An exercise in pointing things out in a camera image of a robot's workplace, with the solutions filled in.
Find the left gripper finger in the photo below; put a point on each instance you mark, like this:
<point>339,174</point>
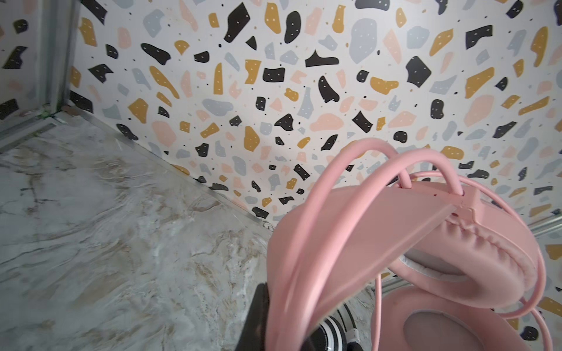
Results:
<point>253,334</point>

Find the pink headphones with cable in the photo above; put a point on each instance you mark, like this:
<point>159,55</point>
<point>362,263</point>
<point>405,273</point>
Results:
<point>470,263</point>

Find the white black headphones with cable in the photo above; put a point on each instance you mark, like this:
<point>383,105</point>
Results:
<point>338,332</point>

